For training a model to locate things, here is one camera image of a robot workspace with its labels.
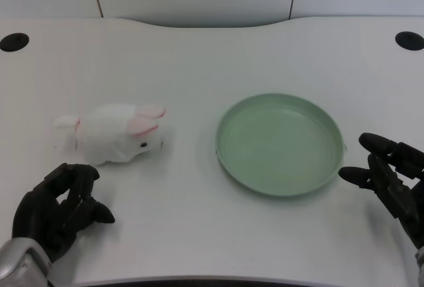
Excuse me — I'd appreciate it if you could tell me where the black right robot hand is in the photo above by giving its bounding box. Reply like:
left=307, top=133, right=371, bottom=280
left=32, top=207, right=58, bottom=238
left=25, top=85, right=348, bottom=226
left=338, top=132, right=424, bottom=251

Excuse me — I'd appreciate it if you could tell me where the black table cable hole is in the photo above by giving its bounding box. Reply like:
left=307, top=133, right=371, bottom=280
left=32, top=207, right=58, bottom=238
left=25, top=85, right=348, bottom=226
left=0, top=32, right=30, bottom=52
left=394, top=30, right=424, bottom=52

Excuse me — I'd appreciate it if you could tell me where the white rabbit doll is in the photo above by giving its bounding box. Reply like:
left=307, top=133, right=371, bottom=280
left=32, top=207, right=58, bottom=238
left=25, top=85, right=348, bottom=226
left=53, top=103, right=167, bottom=166

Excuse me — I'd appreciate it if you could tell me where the green round plate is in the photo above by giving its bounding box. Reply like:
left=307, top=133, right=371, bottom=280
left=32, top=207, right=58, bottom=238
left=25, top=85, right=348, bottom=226
left=215, top=92, right=347, bottom=199

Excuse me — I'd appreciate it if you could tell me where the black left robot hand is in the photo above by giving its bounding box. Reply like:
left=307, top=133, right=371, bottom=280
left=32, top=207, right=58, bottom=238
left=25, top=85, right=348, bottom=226
left=11, top=163, right=116, bottom=264

